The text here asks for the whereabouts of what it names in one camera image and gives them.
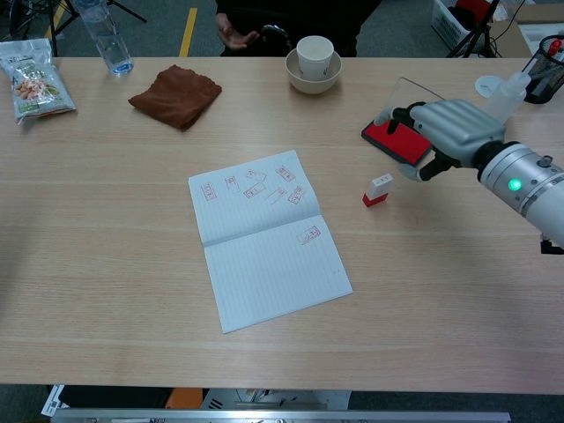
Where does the white paper cup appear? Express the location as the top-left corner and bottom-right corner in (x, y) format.
(295, 35), (334, 81)

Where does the silver nut snack bag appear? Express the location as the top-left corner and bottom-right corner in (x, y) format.
(0, 38), (78, 126)

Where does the open lined notebook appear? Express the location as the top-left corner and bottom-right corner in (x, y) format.
(188, 150), (353, 335)

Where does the orange block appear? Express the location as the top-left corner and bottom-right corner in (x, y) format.
(166, 387), (204, 410)

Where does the black mesh pen holder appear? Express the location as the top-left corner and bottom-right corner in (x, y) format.
(521, 33), (564, 105)

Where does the white printed label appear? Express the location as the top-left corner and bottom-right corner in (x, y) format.
(41, 384), (67, 418)

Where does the red ink pad clear lid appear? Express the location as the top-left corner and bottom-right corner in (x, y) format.
(360, 77), (446, 167)

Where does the translucent squeeze bottle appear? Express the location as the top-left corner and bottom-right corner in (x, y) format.
(486, 71), (529, 125)

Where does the beige bowl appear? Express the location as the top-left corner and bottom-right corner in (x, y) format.
(285, 47), (343, 95)

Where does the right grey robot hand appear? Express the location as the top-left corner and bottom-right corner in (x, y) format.
(373, 99), (507, 182)

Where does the black tripod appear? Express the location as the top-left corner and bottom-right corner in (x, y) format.
(445, 0), (506, 59)
(8, 0), (148, 57)

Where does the silver metal rail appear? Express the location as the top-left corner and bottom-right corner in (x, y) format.
(50, 407), (512, 423)

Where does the white plastic basket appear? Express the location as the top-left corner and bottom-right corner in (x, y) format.
(430, 0), (476, 45)

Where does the white and red stamp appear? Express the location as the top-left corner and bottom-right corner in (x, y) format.
(362, 172), (395, 208)

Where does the person in black clothes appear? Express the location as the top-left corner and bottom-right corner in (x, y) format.
(214, 0), (383, 58)

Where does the clear plastic water bottle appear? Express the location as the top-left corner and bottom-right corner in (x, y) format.
(72, 0), (135, 78)

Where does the white round disc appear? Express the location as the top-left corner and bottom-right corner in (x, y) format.
(474, 74), (508, 95)

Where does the cardboard box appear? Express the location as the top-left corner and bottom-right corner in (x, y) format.
(486, 0), (564, 59)

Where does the brown folded cloth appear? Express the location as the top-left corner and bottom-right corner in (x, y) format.
(128, 64), (223, 132)

